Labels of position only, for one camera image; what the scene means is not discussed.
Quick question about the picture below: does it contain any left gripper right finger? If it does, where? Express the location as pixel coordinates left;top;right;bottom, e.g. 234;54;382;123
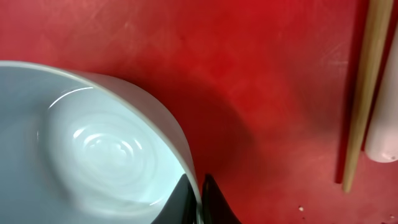
201;174;241;224

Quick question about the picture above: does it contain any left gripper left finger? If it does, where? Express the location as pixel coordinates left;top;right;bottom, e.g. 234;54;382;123
152;174;197;224

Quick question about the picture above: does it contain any small light blue bowl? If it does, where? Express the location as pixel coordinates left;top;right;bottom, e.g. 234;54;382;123
1;61;203;223

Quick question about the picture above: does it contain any white plastic fork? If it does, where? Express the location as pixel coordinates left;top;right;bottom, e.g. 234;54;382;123
364;33;398;163

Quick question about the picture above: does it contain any wooden chopstick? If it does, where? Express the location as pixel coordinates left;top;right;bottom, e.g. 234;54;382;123
342;0;394;193

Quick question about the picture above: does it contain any red plastic tray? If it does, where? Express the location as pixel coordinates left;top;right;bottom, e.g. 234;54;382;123
1;0;397;223

